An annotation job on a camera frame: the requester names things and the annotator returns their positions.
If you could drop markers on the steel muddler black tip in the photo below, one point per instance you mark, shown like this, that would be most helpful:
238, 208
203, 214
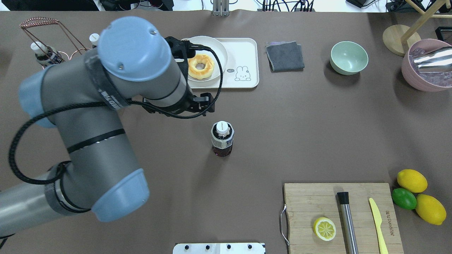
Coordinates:
349, 229

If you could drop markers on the copper wire bottle rack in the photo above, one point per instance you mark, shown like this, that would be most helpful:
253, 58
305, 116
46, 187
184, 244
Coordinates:
45, 21

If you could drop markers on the tea bottle front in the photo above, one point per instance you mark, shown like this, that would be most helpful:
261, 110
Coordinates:
46, 55

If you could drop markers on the yellow plastic knife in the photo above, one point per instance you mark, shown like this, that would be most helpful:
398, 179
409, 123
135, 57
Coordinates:
378, 221

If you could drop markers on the bamboo cutting board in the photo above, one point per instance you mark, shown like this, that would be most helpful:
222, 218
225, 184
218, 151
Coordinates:
305, 202

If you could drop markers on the tea bottle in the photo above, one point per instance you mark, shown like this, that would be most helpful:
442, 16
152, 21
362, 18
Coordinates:
46, 55
94, 39
221, 136

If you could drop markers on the yellow lemon upper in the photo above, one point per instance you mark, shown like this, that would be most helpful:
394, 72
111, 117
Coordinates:
412, 180

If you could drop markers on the yellow lemon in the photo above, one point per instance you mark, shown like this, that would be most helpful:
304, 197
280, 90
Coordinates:
412, 180
430, 209

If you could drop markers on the cream serving tray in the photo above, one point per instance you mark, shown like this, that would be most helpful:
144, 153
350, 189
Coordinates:
241, 70

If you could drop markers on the glazed donut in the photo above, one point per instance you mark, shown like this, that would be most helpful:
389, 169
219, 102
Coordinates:
203, 73

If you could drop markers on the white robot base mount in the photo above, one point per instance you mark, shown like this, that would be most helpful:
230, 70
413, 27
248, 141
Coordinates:
220, 248

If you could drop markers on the grey folded cloth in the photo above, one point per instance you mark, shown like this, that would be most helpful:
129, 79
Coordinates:
285, 56

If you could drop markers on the white round plate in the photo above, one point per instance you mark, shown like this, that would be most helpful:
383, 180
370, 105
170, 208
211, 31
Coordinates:
217, 48

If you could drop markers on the tea bottle back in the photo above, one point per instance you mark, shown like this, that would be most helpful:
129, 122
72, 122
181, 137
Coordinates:
221, 136

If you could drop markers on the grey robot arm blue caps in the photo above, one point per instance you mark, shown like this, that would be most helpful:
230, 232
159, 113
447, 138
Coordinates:
131, 65

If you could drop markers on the green lime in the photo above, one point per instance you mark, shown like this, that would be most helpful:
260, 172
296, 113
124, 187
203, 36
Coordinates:
404, 198

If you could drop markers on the wooden stand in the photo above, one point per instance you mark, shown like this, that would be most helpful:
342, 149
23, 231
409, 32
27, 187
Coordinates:
399, 38

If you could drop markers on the half lemon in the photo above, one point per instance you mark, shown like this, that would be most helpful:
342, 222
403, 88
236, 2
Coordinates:
324, 228

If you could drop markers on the yellow lemon lower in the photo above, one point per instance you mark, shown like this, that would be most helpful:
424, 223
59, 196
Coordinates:
430, 209

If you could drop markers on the light green bowl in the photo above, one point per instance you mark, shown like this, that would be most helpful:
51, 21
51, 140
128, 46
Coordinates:
348, 58

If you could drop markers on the pink ice bucket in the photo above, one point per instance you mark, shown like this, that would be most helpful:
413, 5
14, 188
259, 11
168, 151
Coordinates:
427, 65

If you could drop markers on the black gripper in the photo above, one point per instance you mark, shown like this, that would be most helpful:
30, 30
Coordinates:
205, 101

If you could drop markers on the tea bottle right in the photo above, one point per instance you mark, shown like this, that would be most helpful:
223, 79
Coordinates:
94, 39

